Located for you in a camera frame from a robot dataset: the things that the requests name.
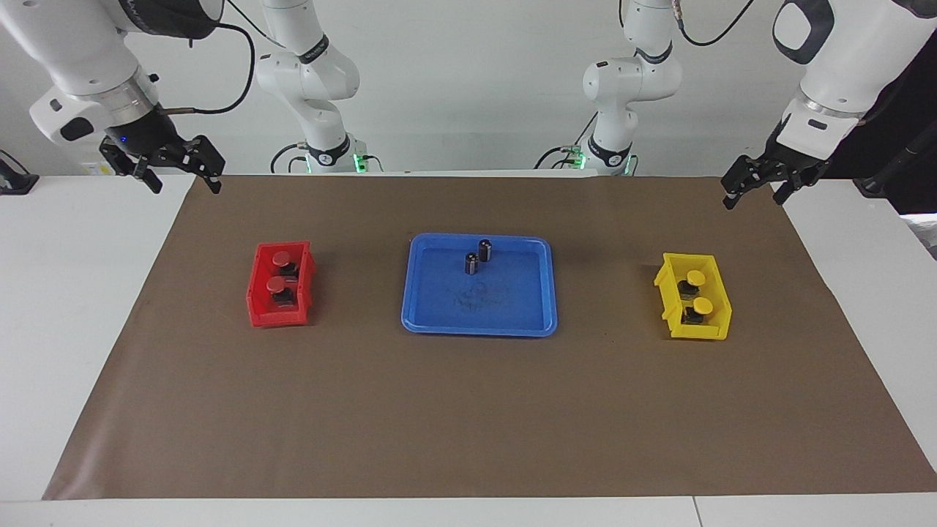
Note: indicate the black stand pole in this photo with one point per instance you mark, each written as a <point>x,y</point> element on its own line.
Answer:
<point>908,157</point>

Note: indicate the red push button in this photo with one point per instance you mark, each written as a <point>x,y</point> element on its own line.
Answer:
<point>277,283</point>
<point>282,258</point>

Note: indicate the white wall socket box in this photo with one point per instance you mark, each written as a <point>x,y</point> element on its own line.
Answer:
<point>94,169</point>

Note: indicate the blue plastic tray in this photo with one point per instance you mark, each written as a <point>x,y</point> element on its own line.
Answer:
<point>512,307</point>

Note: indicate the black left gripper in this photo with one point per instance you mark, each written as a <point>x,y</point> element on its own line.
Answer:
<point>794,157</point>

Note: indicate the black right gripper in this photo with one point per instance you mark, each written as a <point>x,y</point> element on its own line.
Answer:
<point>146,139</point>

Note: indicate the yellow push button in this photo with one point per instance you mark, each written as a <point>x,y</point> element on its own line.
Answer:
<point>695,278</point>
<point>703,304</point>

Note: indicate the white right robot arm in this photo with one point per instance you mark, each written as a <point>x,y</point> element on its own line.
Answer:
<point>88,58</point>

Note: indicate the red plastic bin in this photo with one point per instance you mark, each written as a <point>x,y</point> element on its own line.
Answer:
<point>260,311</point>

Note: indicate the black cylindrical capacitor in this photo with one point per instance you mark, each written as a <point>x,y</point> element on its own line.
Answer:
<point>471,264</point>
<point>485,251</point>

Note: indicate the yellow plastic bin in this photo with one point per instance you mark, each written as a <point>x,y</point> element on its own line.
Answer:
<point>721,315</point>

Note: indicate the white flat object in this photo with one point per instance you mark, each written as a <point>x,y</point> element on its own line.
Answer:
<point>924,234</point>

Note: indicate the black background panel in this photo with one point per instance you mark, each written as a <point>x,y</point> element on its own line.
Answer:
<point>915,95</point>

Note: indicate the black table clamp mount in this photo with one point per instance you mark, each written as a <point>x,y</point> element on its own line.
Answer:
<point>16,183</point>

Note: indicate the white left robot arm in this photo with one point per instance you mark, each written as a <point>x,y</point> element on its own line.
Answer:
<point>864,58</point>

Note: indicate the brown paper mat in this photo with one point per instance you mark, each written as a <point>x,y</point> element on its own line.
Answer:
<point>468,410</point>

